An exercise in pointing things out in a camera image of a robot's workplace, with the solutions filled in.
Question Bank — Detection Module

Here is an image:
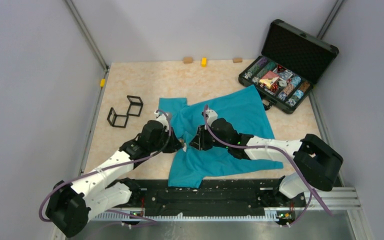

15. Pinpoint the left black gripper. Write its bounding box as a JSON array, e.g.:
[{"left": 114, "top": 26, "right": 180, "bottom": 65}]
[{"left": 149, "top": 127, "right": 184, "bottom": 154}]

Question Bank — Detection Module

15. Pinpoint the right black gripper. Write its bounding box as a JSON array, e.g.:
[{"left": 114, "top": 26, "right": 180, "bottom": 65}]
[{"left": 189, "top": 123, "right": 230, "bottom": 151}]

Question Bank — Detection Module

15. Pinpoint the teal t-shirt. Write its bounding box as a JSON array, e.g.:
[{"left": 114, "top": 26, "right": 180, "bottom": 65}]
[{"left": 158, "top": 84, "right": 284, "bottom": 189}]

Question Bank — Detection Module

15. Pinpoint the black box with pink brooch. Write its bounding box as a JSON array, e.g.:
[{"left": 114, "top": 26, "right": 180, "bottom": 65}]
[{"left": 107, "top": 107, "right": 129, "bottom": 128}]

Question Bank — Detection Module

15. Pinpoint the black box with grey brooch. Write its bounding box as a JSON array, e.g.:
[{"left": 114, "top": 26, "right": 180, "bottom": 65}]
[{"left": 126, "top": 95, "right": 144, "bottom": 117}]

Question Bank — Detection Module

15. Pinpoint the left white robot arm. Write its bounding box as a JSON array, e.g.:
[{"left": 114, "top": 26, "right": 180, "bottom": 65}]
[{"left": 39, "top": 109, "right": 182, "bottom": 238}]

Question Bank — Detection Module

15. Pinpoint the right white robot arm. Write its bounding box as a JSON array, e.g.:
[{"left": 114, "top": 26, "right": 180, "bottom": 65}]
[{"left": 189, "top": 109, "right": 344, "bottom": 206}]

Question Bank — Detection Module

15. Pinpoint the pink card in case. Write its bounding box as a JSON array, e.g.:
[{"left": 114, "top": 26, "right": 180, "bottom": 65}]
[{"left": 259, "top": 71, "right": 280, "bottom": 89}]

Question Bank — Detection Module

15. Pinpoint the yellow block at back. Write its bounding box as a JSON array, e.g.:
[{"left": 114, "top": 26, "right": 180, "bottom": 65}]
[{"left": 200, "top": 57, "right": 208, "bottom": 68}]

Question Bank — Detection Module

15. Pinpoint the yellow block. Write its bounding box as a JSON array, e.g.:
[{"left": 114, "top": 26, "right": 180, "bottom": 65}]
[
  {"left": 99, "top": 78, "right": 106, "bottom": 88},
  {"left": 200, "top": 57, "right": 208, "bottom": 68}
]

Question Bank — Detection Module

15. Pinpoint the right tan wooden block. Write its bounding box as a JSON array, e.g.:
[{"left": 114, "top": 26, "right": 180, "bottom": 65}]
[{"left": 232, "top": 57, "right": 243, "bottom": 63}]

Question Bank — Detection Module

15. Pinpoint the tan wooden block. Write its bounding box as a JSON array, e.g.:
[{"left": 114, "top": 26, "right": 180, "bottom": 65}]
[
  {"left": 182, "top": 56, "right": 194, "bottom": 64},
  {"left": 232, "top": 57, "right": 243, "bottom": 63}
]

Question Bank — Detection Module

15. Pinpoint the yellow block at left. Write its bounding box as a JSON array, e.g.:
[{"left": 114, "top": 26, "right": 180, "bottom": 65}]
[{"left": 99, "top": 78, "right": 106, "bottom": 88}]

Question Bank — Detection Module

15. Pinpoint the left tan wooden block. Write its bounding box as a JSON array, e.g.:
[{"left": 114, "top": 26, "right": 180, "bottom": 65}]
[{"left": 182, "top": 56, "right": 194, "bottom": 64}]

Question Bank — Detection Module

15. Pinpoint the black carrying case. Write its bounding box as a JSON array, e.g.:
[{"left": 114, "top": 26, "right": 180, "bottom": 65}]
[{"left": 238, "top": 19, "right": 340, "bottom": 114}]

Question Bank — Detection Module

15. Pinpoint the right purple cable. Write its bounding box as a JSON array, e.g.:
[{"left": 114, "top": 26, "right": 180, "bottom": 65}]
[{"left": 202, "top": 104, "right": 334, "bottom": 228}]

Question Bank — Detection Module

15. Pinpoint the purple cable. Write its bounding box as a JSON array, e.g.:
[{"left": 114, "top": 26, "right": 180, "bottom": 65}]
[
  {"left": 38, "top": 109, "right": 173, "bottom": 229},
  {"left": 202, "top": 104, "right": 334, "bottom": 228}
]

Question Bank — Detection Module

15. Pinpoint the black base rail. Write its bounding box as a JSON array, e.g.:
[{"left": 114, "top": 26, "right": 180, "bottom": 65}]
[{"left": 118, "top": 179, "right": 307, "bottom": 217}]

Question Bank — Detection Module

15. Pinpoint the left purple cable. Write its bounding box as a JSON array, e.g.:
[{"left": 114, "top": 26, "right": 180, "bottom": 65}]
[{"left": 38, "top": 109, "right": 173, "bottom": 229}]

